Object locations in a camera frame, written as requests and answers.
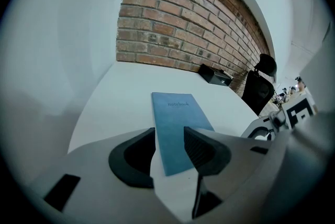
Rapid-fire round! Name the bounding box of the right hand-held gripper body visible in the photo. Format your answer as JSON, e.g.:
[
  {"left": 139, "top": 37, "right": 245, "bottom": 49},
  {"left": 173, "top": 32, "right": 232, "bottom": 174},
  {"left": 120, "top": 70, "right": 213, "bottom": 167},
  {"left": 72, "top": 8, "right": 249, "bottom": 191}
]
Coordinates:
[{"left": 240, "top": 93, "right": 319, "bottom": 141}]

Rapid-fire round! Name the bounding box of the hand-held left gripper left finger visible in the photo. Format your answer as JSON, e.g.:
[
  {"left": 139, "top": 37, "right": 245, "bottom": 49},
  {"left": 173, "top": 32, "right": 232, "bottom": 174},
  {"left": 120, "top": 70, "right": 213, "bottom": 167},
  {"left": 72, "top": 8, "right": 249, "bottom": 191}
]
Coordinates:
[{"left": 108, "top": 127, "right": 157, "bottom": 189}]

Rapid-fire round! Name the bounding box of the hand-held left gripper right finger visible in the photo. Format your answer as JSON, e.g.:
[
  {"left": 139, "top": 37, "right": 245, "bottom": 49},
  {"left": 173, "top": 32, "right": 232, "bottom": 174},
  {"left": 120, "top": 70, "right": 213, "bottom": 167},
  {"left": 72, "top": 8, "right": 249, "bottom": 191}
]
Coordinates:
[{"left": 183, "top": 126, "right": 232, "bottom": 220}]

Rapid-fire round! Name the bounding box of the blue notebook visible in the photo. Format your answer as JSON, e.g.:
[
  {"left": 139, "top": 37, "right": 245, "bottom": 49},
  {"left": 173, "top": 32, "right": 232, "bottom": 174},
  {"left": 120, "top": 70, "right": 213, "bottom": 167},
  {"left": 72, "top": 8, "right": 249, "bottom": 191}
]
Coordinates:
[{"left": 151, "top": 92, "right": 215, "bottom": 177}]

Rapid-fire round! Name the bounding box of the black office chair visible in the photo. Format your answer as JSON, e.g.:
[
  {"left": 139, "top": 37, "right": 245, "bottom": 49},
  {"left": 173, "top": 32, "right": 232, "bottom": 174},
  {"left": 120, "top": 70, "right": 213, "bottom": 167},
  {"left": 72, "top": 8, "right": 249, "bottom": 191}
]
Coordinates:
[{"left": 241, "top": 53, "right": 277, "bottom": 117}]

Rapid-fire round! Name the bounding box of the black box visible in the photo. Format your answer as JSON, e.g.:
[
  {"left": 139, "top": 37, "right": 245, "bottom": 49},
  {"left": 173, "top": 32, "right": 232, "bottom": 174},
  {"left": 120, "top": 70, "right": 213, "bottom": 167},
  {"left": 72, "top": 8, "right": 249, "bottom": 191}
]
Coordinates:
[{"left": 198, "top": 63, "right": 233, "bottom": 86}]

